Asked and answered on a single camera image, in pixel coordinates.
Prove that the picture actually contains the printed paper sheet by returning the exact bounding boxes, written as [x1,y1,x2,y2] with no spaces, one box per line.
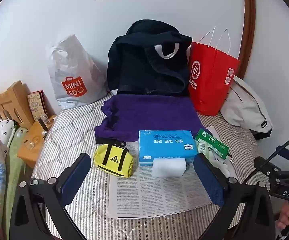
[108,141,213,219]

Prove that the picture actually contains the wooden headboard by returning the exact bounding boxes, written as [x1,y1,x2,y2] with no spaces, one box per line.
[0,80,35,130]

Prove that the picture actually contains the white canvas bag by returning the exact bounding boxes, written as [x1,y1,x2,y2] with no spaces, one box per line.
[219,76,273,140]

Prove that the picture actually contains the blue tissue pack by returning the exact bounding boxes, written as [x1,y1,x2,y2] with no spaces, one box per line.
[138,129,198,167]

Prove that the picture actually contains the yellow pouch with black stripes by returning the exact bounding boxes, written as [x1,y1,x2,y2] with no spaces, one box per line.
[93,144,134,179]

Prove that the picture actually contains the white sponge block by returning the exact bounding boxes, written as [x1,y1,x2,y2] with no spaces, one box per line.
[152,158,187,178]

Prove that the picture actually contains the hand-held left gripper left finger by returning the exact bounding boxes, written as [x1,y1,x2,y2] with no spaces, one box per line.
[10,152,92,240]

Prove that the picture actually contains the red paper bag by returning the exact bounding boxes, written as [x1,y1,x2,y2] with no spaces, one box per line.
[188,26,240,117]

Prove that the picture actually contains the brown wooden door frame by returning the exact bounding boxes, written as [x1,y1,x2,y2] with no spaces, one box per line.
[236,0,256,80]

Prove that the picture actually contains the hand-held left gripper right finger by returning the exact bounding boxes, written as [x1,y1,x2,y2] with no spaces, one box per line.
[193,153,276,240]

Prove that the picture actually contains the green packet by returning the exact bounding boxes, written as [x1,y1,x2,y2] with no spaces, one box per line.
[194,128,231,160]

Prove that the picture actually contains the white plastic bag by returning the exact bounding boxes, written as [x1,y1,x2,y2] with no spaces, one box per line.
[204,126,236,178]

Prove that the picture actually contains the grey plastic shopping bag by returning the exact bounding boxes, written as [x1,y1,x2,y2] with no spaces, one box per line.
[47,34,109,109]

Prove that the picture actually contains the purple towel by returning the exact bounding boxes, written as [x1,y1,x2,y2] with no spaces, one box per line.
[94,94,206,145]

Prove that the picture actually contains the brown patterned book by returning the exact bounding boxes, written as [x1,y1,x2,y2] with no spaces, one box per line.
[27,90,50,128]

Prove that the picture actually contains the person's right hand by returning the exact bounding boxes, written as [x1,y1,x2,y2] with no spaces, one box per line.
[277,201,289,230]

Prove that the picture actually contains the dark navy fabric bag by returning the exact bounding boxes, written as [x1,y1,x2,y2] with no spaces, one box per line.
[107,19,193,97]

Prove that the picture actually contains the black cable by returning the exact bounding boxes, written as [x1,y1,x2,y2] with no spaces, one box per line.
[244,132,289,184]

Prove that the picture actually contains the striped bed quilt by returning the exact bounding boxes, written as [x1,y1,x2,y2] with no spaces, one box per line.
[31,91,288,240]

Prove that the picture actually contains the small light green box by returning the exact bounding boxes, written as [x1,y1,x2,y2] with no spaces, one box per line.
[196,141,208,155]

